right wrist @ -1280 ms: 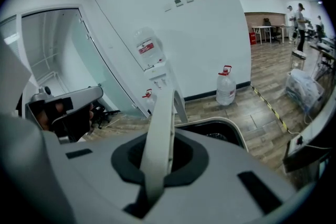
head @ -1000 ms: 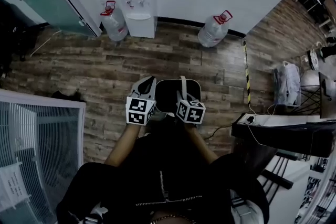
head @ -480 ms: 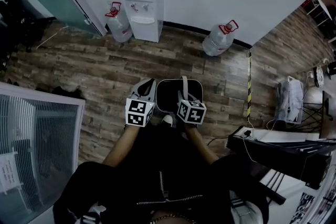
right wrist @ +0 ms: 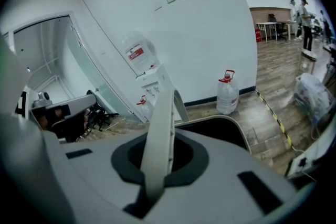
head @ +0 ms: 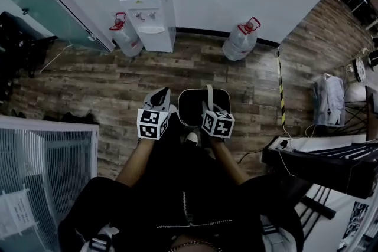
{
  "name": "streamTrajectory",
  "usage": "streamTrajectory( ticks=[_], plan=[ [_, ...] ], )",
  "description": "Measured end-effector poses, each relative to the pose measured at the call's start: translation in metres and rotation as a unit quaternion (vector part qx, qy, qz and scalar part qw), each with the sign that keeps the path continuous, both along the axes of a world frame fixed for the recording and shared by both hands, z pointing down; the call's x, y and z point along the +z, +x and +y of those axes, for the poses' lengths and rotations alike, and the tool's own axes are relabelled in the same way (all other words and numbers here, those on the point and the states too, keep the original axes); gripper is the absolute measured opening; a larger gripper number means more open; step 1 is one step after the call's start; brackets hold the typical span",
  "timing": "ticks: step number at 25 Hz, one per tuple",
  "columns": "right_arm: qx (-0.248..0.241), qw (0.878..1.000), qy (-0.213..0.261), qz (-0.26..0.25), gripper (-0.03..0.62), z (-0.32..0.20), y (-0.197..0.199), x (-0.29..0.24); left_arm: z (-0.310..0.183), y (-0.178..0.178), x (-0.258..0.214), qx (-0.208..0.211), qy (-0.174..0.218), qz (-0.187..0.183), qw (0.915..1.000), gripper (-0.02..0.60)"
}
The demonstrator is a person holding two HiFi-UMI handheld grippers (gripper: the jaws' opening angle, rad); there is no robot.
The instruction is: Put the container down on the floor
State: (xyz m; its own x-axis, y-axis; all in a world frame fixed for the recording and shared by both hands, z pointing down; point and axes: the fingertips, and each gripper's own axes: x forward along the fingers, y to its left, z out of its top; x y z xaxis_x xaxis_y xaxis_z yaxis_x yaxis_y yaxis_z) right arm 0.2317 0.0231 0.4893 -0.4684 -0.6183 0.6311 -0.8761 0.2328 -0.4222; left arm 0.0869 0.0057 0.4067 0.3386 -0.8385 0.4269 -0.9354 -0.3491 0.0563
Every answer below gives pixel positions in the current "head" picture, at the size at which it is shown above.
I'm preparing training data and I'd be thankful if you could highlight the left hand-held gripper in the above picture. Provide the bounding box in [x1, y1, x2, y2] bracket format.
[136, 87, 172, 141]

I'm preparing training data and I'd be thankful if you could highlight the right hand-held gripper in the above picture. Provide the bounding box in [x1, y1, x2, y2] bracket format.
[201, 100, 236, 143]

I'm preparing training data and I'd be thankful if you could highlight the black bucket with handle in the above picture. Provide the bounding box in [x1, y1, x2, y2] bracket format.
[177, 84, 232, 128]

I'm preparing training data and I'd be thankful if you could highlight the person's left forearm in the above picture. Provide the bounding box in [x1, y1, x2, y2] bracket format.
[114, 136, 155, 187]

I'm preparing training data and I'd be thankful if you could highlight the person's right forearm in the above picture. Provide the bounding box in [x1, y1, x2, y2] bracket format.
[209, 138, 251, 187]

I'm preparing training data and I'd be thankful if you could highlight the yellow black floor tape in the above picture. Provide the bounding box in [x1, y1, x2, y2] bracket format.
[276, 48, 287, 128]

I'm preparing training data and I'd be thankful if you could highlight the person's black clothing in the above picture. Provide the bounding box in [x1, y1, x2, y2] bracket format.
[57, 110, 305, 252]

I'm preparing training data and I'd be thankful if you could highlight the white water dispenser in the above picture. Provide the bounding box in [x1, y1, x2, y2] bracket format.
[119, 0, 177, 54]

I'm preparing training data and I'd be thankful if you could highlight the clear plastic bag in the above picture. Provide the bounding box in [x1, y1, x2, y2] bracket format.
[312, 73, 347, 128]

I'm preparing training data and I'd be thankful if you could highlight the black metal rack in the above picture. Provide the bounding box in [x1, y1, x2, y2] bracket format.
[260, 138, 378, 201]

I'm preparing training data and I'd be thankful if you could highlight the frosted glass door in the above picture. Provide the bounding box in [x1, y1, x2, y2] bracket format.
[0, 0, 110, 53]

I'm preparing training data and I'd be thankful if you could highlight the black office chair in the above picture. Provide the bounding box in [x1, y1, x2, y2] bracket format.
[358, 0, 378, 28]
[0, 11, 59, 104]

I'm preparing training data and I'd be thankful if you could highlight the white printed paper sheet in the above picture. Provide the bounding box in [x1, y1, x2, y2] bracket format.
[0, 185, 40, 238]

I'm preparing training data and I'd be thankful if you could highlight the black cable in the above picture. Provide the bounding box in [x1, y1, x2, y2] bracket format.
[237, 146, 264, 165]

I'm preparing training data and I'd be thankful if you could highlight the clear water jug red handle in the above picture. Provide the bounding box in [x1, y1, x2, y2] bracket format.
[109, 12, 144, 58]
[221, 17, 262, 62]

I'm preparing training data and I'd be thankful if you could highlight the thin white floor cable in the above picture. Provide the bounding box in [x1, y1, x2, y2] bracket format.
[39, 43, 74, 74]

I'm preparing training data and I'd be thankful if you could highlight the metal chain necklace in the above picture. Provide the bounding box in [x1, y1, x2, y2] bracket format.
[173, 240, 223, 252]

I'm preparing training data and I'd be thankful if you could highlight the white wire mesh cabinet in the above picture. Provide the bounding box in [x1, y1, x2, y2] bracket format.
[0, 114, 100, 252]

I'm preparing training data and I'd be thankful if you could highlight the dark brown wooden frame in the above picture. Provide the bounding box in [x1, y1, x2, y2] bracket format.
[364, 85, 378, 142]

